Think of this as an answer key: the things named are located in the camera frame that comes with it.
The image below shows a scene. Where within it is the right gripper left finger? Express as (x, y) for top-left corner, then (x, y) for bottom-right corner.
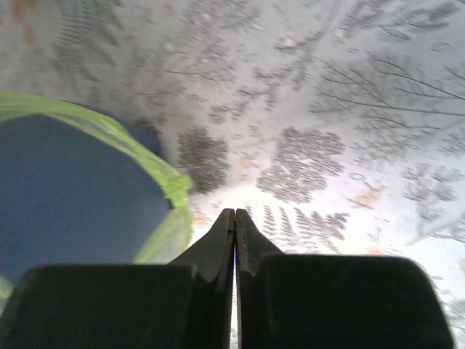
(1, 209), (235, 348)

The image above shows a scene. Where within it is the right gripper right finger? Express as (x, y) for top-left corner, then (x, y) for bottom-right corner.
(235, 209), (454, 349)

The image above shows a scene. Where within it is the green plastic trash bag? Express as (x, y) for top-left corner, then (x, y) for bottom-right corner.
(1, 90), (192, 299)

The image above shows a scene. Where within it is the blue trash bin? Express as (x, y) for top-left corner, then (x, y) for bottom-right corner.
(1, 114), (171, 283)

